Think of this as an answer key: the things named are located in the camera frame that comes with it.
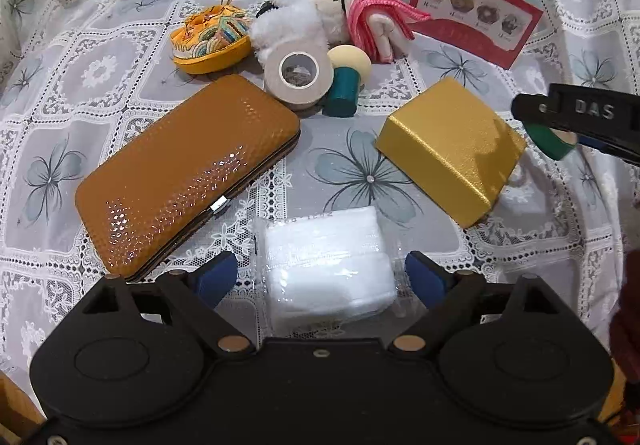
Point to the teal and cream wooden mushroom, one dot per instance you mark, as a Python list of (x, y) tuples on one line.
[(345, 75)]

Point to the orange textured clasp case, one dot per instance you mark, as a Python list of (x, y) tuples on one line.
[(185, 170)]

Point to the pink striped rolled cloth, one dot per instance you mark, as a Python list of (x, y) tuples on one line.
[(382, 27)]

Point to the beige tape roll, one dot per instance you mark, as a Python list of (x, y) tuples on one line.
[(290, 75)]

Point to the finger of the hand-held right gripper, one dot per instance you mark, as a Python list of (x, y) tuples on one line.
[(585, 109), (612, 146)]

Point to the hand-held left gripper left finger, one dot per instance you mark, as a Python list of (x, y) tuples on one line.
[(216, 276)]

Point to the green tape roll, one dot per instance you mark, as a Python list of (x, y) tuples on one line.
[(550, 142)]

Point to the white cotton pads plastic packet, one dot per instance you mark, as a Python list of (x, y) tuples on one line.
[(327, 270)]

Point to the dark red cloth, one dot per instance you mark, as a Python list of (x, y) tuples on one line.
[(627, 320)]

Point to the white plush toy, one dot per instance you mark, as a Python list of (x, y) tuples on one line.
[(300, 22)]

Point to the gold box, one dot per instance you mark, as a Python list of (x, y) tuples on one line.
[(450, 150)]

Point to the red printed card packet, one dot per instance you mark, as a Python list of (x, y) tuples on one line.
[(475, 20)]

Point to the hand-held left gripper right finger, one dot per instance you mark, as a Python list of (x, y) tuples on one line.
[(424, 275)]

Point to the yellow embroidered pouch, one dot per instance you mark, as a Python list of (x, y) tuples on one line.
[(212, 42)]

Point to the wooden furniture edge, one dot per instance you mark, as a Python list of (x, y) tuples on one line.
[(17, 405)]

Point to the white lace floral tablecloth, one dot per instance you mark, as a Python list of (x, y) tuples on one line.
[(100, 75)]

